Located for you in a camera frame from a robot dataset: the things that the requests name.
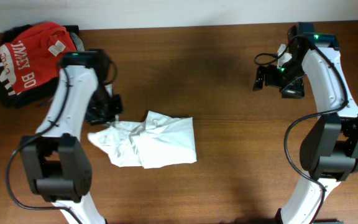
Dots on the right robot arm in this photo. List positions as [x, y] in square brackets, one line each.
[329, 152]

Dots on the grey folded garment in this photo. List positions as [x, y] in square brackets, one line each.
[78, 43]

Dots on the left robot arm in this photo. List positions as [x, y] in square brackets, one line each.
[55, 164]

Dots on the red folded t-shirt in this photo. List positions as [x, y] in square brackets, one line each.
[30, 59]

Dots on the white t-shirt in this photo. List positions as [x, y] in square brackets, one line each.
[156, 142]

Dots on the black folded t-shirt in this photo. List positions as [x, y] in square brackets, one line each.
[46, 90]

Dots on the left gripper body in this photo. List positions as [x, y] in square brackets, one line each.
[103, 108]

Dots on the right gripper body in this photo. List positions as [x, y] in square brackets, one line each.
[287, 79]

